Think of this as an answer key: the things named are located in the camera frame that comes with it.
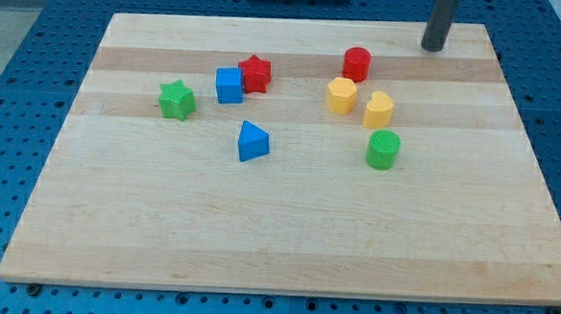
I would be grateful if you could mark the red cylinder block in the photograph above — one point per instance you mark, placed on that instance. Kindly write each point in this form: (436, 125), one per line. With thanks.
(356, 64)

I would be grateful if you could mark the blue cube block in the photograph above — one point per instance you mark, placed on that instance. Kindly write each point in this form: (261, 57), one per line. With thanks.
(229, 87)

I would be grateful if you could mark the green star block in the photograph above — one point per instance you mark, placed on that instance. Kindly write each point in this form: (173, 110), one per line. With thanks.
(176, 100)

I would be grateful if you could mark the blue triangle block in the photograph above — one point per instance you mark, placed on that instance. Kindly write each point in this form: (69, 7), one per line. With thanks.
(252, 142)

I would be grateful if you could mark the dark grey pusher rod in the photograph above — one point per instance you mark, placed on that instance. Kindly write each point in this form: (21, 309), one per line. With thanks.
(438, 25)

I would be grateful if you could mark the green cylinder block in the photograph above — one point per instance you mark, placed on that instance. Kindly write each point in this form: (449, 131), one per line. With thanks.
(382, 149)

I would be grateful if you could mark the light wooden board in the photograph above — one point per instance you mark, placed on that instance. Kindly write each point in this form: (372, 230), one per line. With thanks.
(130, 199)

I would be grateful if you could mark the yellow hexagon block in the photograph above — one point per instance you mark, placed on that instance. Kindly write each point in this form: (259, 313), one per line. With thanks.
(341, 95)

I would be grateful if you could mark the red star block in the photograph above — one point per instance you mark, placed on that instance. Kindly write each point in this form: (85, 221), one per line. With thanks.
(256, 74)

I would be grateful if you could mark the yellow heart block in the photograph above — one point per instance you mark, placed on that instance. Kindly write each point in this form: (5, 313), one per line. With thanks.
(378, 111)

